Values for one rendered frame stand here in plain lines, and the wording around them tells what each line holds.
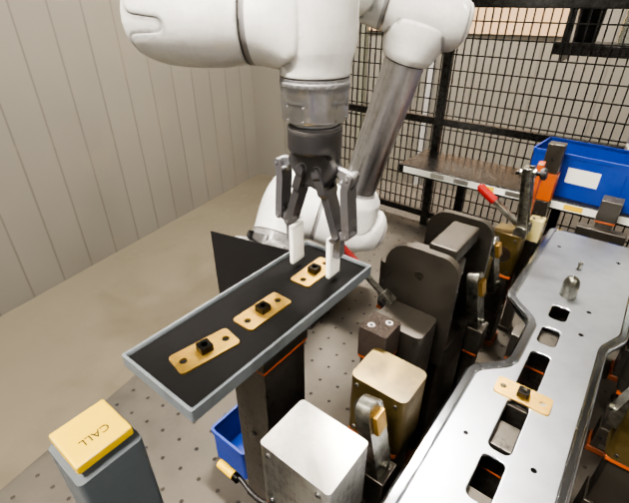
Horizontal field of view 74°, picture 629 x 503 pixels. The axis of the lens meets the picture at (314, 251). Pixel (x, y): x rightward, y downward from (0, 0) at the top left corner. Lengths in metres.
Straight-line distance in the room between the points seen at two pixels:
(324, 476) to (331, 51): 0.47
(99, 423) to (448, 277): 0.52
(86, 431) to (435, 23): 0.96
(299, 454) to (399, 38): 0.87
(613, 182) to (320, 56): 1.08
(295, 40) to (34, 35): 2.42
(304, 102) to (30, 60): 2.39
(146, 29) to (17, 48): 2.24
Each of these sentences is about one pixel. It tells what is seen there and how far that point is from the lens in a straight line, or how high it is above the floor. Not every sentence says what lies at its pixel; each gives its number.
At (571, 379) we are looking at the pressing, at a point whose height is 1.00.
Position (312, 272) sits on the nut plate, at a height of 1.16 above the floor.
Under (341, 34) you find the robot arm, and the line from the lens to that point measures 0.53.
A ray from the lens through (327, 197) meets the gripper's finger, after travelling 0.60.
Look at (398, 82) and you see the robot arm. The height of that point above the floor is 1.37.
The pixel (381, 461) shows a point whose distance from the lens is 0.64.
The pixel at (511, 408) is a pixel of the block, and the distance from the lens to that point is 0.78.
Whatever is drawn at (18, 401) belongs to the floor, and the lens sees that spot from 2.40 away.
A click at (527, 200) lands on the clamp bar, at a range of 1.10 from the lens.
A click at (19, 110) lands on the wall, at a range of 2.81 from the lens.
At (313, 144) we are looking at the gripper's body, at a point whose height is 1.38.
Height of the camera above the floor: 1.54
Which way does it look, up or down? 31 degrees down
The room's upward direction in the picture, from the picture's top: straight up
